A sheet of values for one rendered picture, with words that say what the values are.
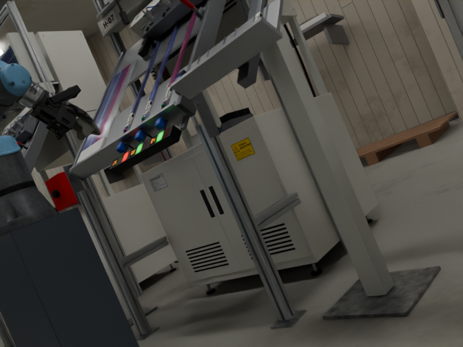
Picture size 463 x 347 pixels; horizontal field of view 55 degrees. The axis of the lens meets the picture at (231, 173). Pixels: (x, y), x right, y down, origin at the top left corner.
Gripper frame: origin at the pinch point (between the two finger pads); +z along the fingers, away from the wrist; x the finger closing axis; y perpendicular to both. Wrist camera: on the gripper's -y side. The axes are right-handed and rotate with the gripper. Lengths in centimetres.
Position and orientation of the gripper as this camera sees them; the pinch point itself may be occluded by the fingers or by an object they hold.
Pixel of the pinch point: (97, 130)
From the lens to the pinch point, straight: 152.0
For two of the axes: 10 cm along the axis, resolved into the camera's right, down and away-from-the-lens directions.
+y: -1.7, 8.1, -5.6
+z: 6.9, 5.0, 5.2
